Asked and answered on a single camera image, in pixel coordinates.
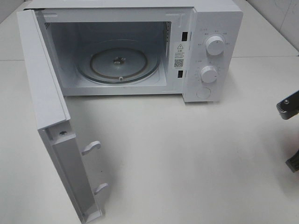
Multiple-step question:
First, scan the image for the round microwave door button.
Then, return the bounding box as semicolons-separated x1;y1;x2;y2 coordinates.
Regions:
196;87;211;99

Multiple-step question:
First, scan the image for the glass microwave turntable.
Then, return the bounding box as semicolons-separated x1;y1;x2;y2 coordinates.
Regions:
77;47;160;84

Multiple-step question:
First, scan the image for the white microwave knob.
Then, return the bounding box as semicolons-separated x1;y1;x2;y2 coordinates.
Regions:
205;35;225;56
200;66;218;83

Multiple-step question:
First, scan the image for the white microwave door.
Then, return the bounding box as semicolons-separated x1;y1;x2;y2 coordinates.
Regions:
17;9;108;224

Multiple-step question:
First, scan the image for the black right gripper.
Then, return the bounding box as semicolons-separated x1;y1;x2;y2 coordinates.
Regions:
277;91;299;173

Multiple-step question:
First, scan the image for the white microwave oven body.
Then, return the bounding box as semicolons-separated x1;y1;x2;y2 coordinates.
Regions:
23;0;243;102

